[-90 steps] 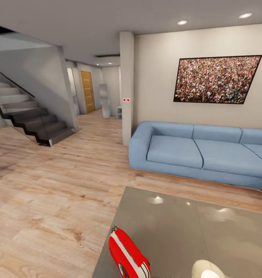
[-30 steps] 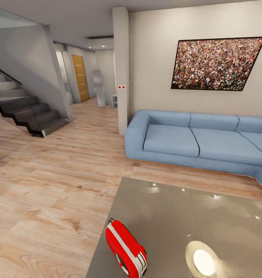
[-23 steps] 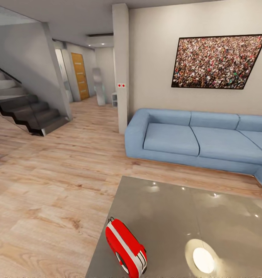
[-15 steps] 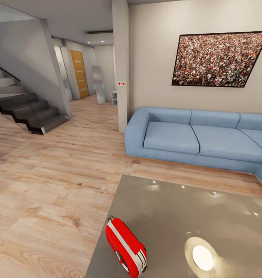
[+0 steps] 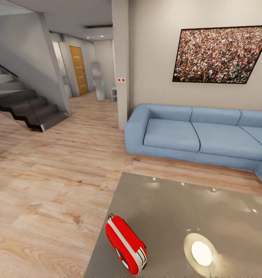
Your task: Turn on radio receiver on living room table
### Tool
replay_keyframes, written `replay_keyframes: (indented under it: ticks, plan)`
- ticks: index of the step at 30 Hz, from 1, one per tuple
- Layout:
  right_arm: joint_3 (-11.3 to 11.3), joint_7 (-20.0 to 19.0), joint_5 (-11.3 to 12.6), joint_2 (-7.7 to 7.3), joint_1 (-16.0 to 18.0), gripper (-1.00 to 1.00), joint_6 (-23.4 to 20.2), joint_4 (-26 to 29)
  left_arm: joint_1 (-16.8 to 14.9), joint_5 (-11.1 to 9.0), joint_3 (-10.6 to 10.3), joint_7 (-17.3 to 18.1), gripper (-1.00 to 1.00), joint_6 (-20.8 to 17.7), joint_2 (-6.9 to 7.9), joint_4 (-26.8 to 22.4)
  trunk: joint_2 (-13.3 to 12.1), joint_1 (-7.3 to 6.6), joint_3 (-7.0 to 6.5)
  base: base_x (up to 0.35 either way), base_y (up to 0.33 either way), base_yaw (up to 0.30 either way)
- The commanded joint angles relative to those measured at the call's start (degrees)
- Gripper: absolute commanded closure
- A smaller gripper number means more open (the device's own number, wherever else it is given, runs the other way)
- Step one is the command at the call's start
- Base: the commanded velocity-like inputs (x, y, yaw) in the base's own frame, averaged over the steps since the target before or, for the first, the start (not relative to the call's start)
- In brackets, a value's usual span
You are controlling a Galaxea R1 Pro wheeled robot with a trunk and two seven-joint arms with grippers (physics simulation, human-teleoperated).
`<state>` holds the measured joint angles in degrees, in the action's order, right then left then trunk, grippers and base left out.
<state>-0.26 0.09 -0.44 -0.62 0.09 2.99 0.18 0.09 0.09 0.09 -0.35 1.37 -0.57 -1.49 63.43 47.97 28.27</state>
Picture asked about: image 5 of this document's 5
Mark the stairs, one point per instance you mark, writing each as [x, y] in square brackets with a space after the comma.
[21, 105]

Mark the picture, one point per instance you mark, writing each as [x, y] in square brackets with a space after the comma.
[218, 54]

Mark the radio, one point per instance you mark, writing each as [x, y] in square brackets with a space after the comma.
[131, 250]

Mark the standing mirror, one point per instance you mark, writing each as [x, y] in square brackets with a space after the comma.
[98, 82]

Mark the door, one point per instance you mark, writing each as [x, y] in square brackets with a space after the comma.
[79, 70]

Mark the sofa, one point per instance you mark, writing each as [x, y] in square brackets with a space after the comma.
[221, 137]

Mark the coffee table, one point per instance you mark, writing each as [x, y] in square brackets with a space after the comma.
[190, 231]

